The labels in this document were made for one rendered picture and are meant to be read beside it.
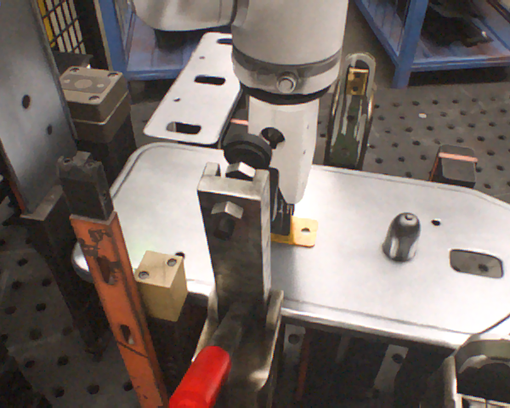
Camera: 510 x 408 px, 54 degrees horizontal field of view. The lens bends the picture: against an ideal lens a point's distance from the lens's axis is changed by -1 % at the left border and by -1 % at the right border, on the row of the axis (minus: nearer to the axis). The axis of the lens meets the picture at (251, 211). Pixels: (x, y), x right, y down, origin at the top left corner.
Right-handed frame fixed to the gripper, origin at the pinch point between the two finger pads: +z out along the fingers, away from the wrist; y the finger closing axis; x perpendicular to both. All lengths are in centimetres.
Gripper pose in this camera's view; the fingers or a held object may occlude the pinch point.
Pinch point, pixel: (277, 207)
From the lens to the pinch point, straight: 51.8
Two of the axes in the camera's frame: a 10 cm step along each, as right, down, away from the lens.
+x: -9.7, -1.7, 1.6
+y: 2.3, -7.0, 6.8
